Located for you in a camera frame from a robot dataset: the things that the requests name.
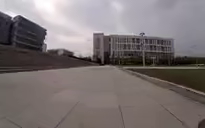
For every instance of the white multi-storey building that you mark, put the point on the white multi-storey building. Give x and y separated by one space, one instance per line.
133 46

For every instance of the grey concrete slab pavement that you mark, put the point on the grey concrete slab pavement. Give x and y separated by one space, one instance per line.
90 100

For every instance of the lamp pole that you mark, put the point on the lamp pole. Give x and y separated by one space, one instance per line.
143 50

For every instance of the low building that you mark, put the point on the low building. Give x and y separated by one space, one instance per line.
60 52

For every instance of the grey concrete kerb strip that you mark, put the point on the grey concrete kerb strip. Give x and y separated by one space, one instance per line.
163 83

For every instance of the dark sloped bank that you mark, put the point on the dark sloped bank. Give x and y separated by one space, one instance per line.
23 58

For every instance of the dark multi-storey building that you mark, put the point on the dark multi-storey building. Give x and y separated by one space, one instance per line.
0 26
28 33

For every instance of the green grass lawn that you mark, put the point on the green grass lawn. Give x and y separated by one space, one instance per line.
190 78

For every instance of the row of trees and bushes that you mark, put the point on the row of trees and bushes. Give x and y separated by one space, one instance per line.
193 61

